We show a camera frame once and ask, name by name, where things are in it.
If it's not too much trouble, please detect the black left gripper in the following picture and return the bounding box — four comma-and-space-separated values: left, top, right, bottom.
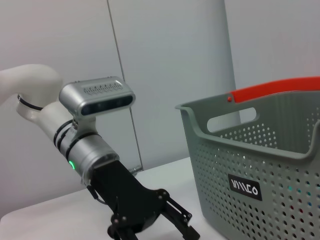
90, 160, 201, 240

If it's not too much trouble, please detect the orange basket handle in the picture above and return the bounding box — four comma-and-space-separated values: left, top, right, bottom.
226, 76, 320, 104

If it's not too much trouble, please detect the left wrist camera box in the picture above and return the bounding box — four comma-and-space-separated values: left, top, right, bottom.
58, 76, 137, 119

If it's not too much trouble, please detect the grey perforated storage basket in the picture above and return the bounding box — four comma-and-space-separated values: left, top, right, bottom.
174, 89, 320, 240

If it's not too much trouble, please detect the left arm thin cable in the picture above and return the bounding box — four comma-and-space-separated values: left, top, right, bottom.
85, 184, 109, 205

